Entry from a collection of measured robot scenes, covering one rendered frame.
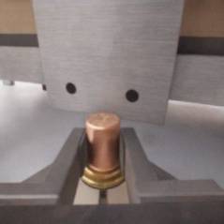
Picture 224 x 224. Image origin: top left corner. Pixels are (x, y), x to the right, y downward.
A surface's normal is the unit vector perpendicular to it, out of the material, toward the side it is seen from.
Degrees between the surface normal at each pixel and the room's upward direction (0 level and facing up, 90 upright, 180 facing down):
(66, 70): 90
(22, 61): 90
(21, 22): 90
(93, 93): 90
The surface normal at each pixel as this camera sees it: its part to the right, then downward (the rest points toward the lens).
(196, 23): -0.32, 0.42
